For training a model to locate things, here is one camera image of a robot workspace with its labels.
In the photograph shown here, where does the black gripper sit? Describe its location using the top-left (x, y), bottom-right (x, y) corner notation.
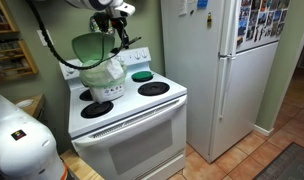
top-left (109, 15), bottom-right (131, 50)

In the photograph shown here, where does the white tissue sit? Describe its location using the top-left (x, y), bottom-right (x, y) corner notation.
top-left (104, 58), bottom-right (125, 82)

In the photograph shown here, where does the green bin lid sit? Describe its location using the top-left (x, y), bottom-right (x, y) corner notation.
top-left (71, 31), bottom-right (117, 65)

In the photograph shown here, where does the green bin liner bag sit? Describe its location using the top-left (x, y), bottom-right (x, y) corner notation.
top-left (78, 59), bottom-right (128, 90)

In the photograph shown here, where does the white compost bin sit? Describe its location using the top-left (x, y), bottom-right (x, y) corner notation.
top-left (88, 81), bottom-right (127, 104)

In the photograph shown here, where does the white electric stove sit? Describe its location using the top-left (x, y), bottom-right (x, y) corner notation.
top-left (58, 46), bottom-right (188, 180)

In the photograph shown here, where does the round green pad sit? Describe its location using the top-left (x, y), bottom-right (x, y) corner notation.
top-left (131, 70), bottom-right (154, 82)

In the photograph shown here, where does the white paper on fridge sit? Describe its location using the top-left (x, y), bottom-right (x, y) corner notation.
top-left (177, 0), bottom-right (197, 17)

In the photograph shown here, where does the blue fridge magnet sheet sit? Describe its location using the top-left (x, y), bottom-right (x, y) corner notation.
top-left (196, 0), bottom-right (209, 9)

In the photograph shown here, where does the yellow black fridge magnet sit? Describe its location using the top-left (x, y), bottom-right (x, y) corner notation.
top-left (206, 12), bottom-right (213, 29)

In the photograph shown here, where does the white refrigerator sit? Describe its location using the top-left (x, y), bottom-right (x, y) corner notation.
top-left (160, 0), bottom-right (292, 164)

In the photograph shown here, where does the wooden side counter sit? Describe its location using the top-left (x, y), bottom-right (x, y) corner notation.
top-left (13, 94), bottom-right (46, 120)

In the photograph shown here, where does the white dish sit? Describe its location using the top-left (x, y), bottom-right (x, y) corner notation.
top-left (14, 98), bottom-right (35, 109)

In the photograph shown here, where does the wooden robot platform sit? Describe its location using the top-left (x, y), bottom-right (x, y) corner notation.
top-left (59, 148), bottom-right (105, 180)

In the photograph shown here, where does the fridge photo collage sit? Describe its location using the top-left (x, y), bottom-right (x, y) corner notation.
top-left (236, 0), bottom-right (292, 48)

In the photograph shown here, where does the white baseboard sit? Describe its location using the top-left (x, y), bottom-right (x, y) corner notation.
top-left (253, 124), bottom-right (275, 137)

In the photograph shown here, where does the grey patterned floor rug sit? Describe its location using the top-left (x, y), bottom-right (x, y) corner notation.
top-left (253, 142), bottom-right (304, 180)

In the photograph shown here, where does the colourful wall decoration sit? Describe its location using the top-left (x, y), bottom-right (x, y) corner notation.
top-left (89, 14), bottom-right (114, 35)

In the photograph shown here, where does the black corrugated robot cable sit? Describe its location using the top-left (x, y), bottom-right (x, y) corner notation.
top-left (25, 0), bottom-right (124, 71)

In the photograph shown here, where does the white wall switch plate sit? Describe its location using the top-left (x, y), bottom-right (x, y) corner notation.
top-left (36, 29), bottom-right (55, 47)

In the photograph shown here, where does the wooden wall spice rack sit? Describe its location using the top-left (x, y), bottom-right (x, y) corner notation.
top-left (0, 39), bottom-right (39, 84)
top-left (0, 0), bottom-right (20, 36)

